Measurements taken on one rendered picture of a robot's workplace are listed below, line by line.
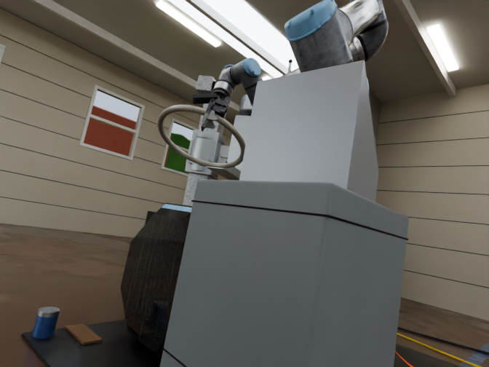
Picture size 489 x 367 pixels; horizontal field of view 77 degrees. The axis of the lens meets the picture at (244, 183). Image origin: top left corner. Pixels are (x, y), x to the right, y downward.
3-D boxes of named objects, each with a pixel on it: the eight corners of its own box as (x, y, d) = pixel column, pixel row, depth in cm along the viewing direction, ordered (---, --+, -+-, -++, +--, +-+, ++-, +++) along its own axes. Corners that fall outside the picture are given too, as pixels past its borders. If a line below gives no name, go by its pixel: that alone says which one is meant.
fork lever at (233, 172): (241, 188, 246) (242, 182, 246) (264, 191, 238) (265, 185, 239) (200, 166, 182) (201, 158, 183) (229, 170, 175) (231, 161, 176)
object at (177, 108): (180, 165, 189) (183, 161, 191) (255, 173, 171) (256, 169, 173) (138, 106, 150) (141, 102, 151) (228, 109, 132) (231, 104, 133)
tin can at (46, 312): (32, 339, 153) (39, 312, 155) (30, 332, 161) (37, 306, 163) (54, 338, 159) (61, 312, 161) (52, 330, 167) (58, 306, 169)
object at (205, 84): (191, 90, 292) (194, 76, 294) (204, 98, 305) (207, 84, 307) (206, 87, 279) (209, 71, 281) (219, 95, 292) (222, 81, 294)
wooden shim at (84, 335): (63, 328, 173) (64, 325, 173) (81, 325, 180) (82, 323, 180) (82, 345, 157) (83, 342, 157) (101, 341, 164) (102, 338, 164)
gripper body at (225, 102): (224, 113, 139) (232, 94, 144) (206, 105, 138) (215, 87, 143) (221, 122, 145) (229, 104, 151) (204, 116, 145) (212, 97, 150)
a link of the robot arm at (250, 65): (266, 76, 146) (247, 85, 154) (256, 53, 142) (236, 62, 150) (256, 83, 140) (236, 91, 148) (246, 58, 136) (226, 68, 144)
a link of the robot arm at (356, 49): (389, 48, 140) (255, 109, 157) (382, 20, 136) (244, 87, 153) (399, 48, 130) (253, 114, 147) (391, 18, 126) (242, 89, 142)
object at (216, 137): (175, 171, 290) (185, 129, 296) (202, 179, 316) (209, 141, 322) (200, 172, 268) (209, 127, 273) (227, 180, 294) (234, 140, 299)
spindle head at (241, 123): (241, 184, 249) (251, 132, 255) (267, 187, 241) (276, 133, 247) (223, 174, 216) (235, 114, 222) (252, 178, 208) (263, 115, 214)
